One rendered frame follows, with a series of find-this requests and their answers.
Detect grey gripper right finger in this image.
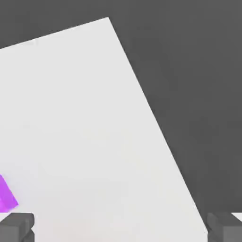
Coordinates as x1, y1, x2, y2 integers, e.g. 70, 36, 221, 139
207, 212, 242, 242

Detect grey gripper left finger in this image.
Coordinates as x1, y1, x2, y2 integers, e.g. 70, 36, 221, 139
0, 212, 35, 242

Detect small purple cube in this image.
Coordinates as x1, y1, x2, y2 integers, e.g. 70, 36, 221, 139
0, 174, 19, 213

